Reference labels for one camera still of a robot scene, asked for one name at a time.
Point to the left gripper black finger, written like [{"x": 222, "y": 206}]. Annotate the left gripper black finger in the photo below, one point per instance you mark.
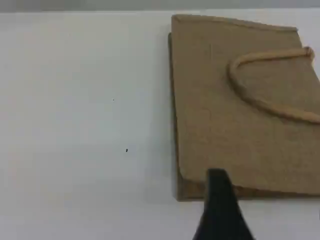
[{"x": 220, "y": 212}]

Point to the brown jute bag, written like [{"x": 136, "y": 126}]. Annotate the brown jute bag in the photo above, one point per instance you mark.
[{"x": 212, "y": 112}]

